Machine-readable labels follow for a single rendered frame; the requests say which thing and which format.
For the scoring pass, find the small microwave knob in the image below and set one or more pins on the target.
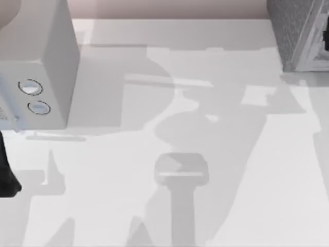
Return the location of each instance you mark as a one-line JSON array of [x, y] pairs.
[[39, 107]]

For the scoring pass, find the pale microwave oven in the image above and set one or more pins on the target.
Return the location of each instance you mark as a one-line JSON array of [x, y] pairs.
[[48, 51]]

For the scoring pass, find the large microwave knob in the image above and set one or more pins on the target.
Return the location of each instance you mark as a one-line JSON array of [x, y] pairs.
[[30, 87]]

